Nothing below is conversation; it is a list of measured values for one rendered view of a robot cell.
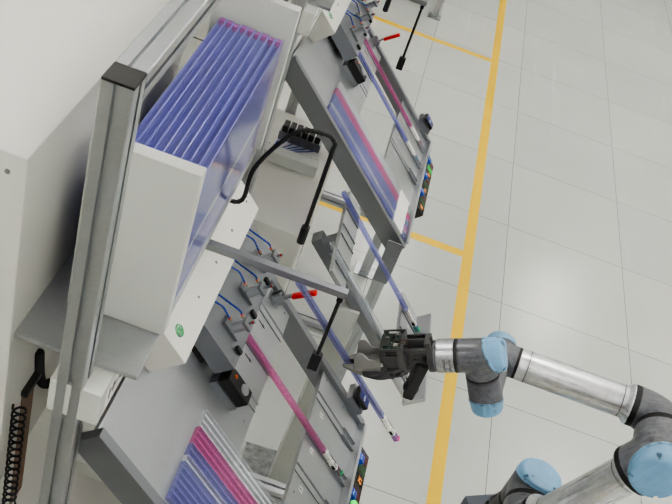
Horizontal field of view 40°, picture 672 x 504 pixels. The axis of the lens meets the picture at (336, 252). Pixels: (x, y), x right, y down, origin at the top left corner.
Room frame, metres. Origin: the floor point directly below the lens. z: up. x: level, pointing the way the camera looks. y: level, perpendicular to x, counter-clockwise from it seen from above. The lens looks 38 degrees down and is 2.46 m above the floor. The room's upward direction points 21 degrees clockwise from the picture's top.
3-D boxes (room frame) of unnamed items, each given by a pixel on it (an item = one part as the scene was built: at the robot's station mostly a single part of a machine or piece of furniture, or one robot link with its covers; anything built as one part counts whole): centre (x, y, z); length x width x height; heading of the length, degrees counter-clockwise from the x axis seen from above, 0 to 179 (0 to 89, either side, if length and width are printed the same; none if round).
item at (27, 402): (0.98, 0.40, 1.02); 0.06 x 0.01 x 0.35; 2
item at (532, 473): (1.60, -0.68, 0.72); 0.13 x 0.12 x 0.14; 173
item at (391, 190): (2.71, 0.27, 0.65); 1.01 x 0.73 x 1.29; 92
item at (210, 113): (1.31, 0.29, 1.52); 0.51 x 0.13 x 0.27; 2
